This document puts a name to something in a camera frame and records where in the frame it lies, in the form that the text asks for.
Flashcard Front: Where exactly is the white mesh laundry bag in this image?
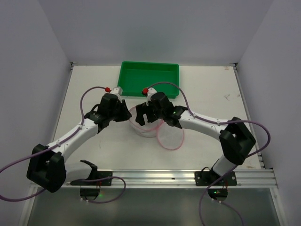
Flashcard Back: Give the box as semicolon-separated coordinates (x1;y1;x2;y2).
129;107;185;151

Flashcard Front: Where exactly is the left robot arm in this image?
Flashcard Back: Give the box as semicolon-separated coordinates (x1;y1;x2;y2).
26;89;131;193

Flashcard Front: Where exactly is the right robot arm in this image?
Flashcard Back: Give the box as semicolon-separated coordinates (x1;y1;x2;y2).
135;92;256;177

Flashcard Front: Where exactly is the green plastic tray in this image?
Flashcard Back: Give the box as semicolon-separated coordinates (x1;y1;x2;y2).
118;61;180;99

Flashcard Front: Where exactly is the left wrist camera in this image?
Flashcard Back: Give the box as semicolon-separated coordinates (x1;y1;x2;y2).
110;87;123;102

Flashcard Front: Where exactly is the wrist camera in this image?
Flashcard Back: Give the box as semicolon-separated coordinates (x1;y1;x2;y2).
110;87;123;102
142;88;157;106

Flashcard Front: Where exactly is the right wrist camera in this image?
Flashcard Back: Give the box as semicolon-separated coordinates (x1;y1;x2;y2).
142;88;157;106

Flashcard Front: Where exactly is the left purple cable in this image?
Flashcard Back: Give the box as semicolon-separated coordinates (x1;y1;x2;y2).
0;86;111;202

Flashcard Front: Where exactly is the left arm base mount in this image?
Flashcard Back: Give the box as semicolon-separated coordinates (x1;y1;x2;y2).
65;160;113;202

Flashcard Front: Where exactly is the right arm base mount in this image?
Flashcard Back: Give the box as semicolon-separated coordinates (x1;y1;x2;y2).
194;167;238;202

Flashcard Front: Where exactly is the aluminium mounting rail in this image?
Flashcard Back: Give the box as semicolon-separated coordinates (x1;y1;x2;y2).
58;169;277;188

